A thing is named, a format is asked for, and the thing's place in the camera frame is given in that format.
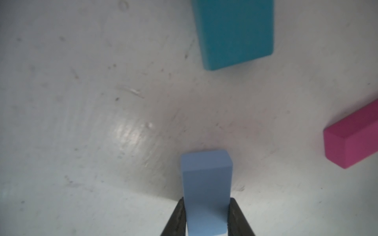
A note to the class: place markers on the magenta rectangular block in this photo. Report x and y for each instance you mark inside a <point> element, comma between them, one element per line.
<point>353,138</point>

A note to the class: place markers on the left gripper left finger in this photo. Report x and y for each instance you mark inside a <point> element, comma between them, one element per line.
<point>176,225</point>

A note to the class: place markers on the teal rectangular block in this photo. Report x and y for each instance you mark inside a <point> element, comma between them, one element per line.
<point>233,32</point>

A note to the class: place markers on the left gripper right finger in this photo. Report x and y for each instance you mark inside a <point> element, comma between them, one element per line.
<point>237,224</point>

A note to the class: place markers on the light blue block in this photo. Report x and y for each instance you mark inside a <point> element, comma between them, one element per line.
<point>206,178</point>

